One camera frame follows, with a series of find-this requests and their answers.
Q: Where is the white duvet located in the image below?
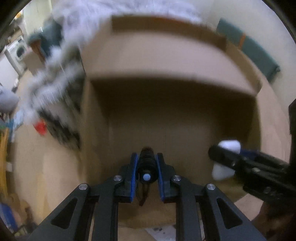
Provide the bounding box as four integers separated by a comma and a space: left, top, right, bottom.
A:
51, 1, 202, 48

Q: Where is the wooden chair frame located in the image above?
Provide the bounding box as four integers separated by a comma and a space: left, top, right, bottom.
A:
0, 128, 10, 198

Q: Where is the black white shaggy blanket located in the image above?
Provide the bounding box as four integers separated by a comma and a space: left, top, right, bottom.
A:
23, 44, 85, 149

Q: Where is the grey laundry bag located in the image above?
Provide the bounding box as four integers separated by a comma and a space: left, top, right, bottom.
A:
0, 86, 20, 114

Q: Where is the red plastic bag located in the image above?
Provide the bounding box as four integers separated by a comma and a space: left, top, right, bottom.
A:
33, 120, 47, 136

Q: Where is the person's right hand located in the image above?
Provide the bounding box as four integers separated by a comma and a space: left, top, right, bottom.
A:
251, 202, 295, 240

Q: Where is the open cardboard box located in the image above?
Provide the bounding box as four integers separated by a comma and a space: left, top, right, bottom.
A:
79, 14, 263, 230

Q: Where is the white washing machine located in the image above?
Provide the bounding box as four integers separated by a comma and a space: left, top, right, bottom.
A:
4, 36, 28, 77

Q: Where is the white earbuds case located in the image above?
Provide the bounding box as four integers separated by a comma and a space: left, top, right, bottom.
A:
212, 140, 241, 181

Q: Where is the white remote control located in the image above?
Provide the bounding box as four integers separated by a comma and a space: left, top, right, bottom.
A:
145, 225, 176, 241

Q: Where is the teal cushion with orange stripe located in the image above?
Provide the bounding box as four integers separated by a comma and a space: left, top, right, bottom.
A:
216, 18, 280, 82

